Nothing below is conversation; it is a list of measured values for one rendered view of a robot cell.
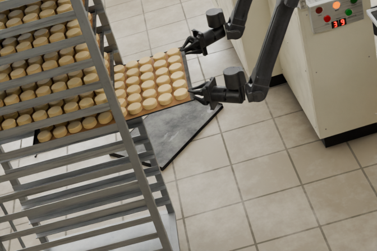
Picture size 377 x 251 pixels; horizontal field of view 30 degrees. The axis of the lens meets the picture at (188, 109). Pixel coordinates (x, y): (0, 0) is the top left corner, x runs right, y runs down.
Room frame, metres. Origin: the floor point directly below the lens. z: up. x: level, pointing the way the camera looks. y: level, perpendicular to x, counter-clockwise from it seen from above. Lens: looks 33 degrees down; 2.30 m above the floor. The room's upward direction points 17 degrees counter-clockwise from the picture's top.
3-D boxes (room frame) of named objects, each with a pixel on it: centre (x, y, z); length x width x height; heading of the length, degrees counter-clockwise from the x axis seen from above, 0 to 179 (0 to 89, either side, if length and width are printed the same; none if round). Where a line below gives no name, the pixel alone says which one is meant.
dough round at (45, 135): (2.14, 0.52, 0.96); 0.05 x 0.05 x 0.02
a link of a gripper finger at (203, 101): (2.09, -0.06, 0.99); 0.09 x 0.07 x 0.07; 57
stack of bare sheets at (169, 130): (3.36, 0.15, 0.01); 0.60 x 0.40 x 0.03; 135
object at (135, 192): (2.49, 0.52, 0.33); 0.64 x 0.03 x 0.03; 87
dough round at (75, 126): (2.14, 0.41, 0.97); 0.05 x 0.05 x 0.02
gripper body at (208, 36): (2.47, -0.14, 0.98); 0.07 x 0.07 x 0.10; 27
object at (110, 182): (2.49, 0.52, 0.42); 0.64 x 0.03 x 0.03; 87
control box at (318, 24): (2.76, -0.76, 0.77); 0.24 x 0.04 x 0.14; 90
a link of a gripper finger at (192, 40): (2.44, -0.08, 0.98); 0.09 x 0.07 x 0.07; 117
